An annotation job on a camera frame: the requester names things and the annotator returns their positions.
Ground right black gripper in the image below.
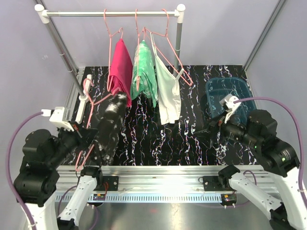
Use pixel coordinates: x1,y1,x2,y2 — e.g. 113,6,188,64
193,109,260,148

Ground black white tie-dye trousers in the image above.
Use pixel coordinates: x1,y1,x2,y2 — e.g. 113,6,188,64
93,92,128,166

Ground pink wire hanger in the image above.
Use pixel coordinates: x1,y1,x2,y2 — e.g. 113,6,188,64
143,4,193,86
135,9,145,92
103,9,123,92
75,78,114,172

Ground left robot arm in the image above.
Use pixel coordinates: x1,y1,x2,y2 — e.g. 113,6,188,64
13,124,104,230

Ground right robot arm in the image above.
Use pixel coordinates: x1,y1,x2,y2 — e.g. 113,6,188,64
194,110,307,230

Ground magenta trousers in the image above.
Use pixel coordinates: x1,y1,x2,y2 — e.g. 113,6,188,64
107,38,133,107

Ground green white tie-dye trousers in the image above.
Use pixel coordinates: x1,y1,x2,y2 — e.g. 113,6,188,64
130,40,158,108

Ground blue plastic basket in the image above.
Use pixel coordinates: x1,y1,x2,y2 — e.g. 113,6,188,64
205,77,256,119

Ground white camisole top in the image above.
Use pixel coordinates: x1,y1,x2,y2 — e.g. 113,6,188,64
150,34,181,125

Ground black marble pattern mat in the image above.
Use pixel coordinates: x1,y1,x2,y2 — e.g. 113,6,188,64
57,64,262,166

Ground silver clothes rack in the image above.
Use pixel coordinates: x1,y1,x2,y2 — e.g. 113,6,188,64
34,2,186,125

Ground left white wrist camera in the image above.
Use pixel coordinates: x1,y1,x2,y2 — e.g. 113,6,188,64
41,107,74,131

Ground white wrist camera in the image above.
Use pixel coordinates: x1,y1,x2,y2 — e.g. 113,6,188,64
41,107,74,131
219,94,241,124

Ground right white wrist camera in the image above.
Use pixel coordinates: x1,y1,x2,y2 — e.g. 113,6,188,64
219,94,241,124

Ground aluminium mounting rail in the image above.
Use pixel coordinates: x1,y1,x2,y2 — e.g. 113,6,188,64
56,165,278,203

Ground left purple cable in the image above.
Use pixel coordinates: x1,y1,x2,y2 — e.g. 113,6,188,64
5,111,100,230

